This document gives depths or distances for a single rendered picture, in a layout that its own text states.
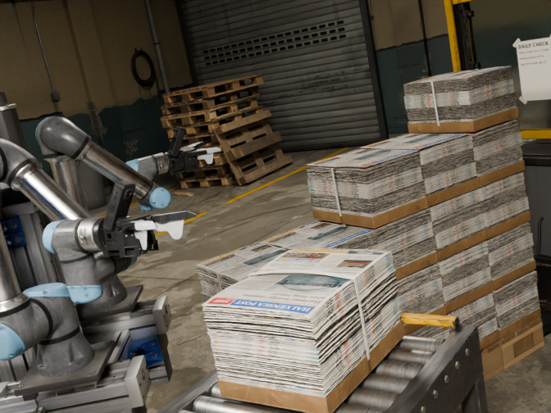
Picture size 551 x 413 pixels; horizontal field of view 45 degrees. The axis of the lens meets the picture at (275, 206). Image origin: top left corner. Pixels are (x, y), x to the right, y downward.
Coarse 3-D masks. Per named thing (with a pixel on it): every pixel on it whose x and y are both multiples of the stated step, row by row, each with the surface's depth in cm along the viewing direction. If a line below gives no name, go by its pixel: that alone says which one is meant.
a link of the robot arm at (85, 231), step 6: (84, 222) 148; (90, 222) 148; (78, 228) 148; (84, 228) 147; (90, 228) 146; (78, 234) 148; (84, 234) 147; (90, 234) 146; (84, 240) 148; (90, 240) 147; (84, 246) 148; (90, 246) 148; (96, 246) 147
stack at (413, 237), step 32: (320, 224) 273; (416, 224) 261; (448, 224) 271; (480, 224) 281; (224, 256) 254; (256, 256) 246; (416, 256) 262; (480, 256) 283; (224, 288) 236; (416, 288) 262; (448, 288) 273; (480, 320) 285
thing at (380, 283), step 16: (288, 256) 168; (304, 256) 165; (320, 256) 163; (336, 256) 161; (352, 256) 159; (368, 256) 157; (384, 256) 156; (352, 272) 149; (368, 272) 149; (384, 272) 156; (368, 288) 150; (384, 288) 156; (368, 304) 150; (384, 304) 156; (368, 320) 150; (384, 320) 156; (400, 320) 163; (384, 336) 156
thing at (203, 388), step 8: (208, 376) 165; (216, 376) 164; (200, 384) 161; (208, 384) 160; (184, 392) 159; (192, 392) 158; (200, 392) 158; (208, 392) 159; (176, 400) 156; (184, 400) 155; (192, 400) 155; (168, 408) 153; (176, 408) 152; (184, 408) 153; (192, 408) 154
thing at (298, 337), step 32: (256, 288) 150; (288, 288) 146; (320, 288) 142; (224, 320) 144; (256, 320) 139; (288, 320) 134; (320, 320) 133; (352, 320) 144; (224, 352) 148; (256, 352) 142; (288, 352) 137; (320, 352) 134; (352, 352) 144; (256, 384) 145; (288, 384) 140; (320, 384) 135
